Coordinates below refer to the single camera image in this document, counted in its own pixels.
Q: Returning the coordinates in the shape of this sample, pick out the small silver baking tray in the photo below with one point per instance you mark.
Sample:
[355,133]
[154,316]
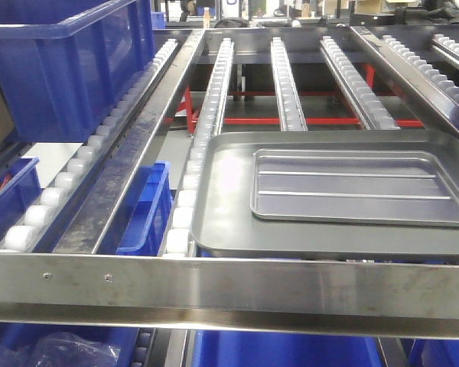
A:
[412,188]

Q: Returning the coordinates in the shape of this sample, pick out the large dark grey tray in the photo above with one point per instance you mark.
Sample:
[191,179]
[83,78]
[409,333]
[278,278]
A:
[225,226]

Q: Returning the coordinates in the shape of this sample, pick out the large blue plastic box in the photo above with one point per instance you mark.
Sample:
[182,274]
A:
[64,65]

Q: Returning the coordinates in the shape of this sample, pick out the white roller track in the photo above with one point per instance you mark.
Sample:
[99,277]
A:
[365,104]
[27,231]
[447,48]
[178,242]
[423,67]
[291,115]

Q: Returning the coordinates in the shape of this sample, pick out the small blue bin middle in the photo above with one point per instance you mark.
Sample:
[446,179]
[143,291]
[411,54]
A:
[150,213]

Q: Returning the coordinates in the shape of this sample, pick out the small blue bin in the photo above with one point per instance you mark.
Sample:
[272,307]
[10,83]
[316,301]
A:
[150,213]
[19,193]

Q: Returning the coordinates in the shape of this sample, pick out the blue bin lower middle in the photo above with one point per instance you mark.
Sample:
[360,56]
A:
[234,348]

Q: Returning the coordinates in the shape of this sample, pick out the white roller track far left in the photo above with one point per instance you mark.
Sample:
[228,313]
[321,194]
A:
[27,231]

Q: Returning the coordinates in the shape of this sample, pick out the small blue bin left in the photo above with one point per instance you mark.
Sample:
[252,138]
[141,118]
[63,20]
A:
[19,193]

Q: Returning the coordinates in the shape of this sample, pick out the clear plastic bag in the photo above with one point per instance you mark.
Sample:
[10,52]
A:
[61,349]

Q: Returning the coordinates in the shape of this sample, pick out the blue bin lower left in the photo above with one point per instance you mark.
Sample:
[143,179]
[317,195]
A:
[16,335]

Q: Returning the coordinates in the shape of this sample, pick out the red metal frame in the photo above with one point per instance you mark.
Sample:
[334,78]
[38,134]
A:
[252,103]

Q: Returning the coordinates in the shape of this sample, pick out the steel divider rail left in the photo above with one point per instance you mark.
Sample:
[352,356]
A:
[100,222]

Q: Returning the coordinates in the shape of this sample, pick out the steel divider rail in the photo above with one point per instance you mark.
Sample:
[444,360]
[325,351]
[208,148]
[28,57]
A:
[427,102]
[100,222]

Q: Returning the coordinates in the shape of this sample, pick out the stainless steel front rail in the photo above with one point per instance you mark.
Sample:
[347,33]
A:
[327,297]

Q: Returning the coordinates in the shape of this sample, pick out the steel divider rail right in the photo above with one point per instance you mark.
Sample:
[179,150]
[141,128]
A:
[427,102]

